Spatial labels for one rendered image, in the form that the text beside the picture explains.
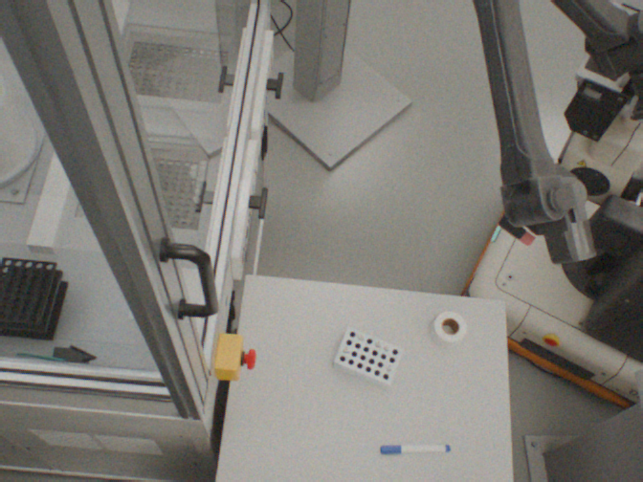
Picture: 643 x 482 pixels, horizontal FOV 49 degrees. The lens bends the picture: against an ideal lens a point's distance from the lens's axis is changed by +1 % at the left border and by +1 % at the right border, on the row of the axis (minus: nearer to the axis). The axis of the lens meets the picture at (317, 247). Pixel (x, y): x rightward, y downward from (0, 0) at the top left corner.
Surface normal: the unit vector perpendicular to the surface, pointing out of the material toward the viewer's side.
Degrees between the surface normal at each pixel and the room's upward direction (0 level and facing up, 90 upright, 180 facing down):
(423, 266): 0
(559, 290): 0
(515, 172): 63
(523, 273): 0
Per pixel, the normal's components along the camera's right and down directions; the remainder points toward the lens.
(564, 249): -0.74, 0.27
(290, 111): 0.00, -0.39
